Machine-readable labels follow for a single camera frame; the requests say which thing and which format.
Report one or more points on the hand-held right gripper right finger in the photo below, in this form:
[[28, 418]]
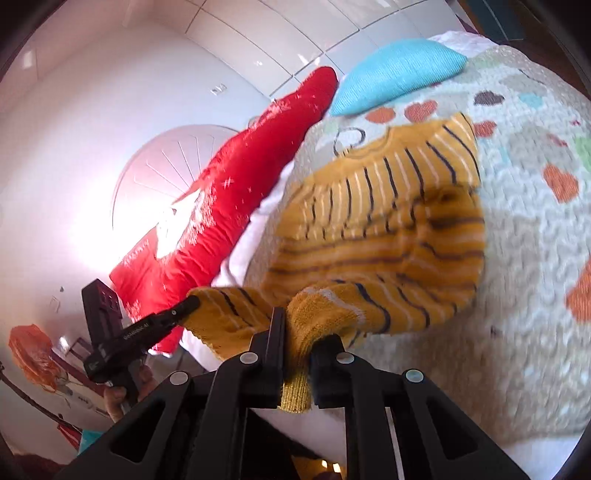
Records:
[[325, 364]]

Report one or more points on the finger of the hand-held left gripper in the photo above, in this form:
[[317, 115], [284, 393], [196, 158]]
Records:
[[178, 310]]

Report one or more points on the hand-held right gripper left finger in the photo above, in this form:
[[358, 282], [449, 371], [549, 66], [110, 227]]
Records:
[[276, 341]]

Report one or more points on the yellow striped knit sweater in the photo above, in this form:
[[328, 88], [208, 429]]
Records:
[[374, 240]]

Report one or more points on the person's left hand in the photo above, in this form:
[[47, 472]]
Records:
[[121, 394]]

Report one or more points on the orange plastic bag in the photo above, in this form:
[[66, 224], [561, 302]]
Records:
[[34, 357]]

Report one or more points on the white bed sheet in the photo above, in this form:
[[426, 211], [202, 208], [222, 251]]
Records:
[[258, 258]]

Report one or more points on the red pillow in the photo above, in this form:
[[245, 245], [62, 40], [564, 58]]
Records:
[[221, 198]]

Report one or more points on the heart patterned quilt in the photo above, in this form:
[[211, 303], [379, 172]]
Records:
[[517, 240]]

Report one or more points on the white wardrobe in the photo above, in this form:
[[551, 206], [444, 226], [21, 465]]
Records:
[[231, 32]]

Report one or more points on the turquoise knit pillow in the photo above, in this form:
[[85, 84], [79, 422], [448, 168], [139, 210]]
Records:
[[398, 74]]

